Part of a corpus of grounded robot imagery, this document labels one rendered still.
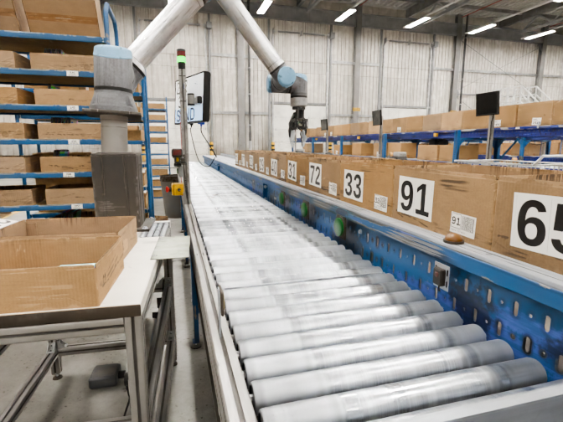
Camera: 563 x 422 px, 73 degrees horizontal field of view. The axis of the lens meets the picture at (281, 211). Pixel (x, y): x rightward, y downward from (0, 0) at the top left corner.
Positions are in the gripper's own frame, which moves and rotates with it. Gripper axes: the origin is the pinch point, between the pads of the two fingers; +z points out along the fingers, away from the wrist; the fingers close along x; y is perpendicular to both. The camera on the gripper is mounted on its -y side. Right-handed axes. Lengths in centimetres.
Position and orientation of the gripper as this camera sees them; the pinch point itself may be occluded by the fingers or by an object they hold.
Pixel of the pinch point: (296, 145)
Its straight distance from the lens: 211.2
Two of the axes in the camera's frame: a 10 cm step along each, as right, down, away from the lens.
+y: 2.8, 1.6, -9.5
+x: 9.6, -0.5, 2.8
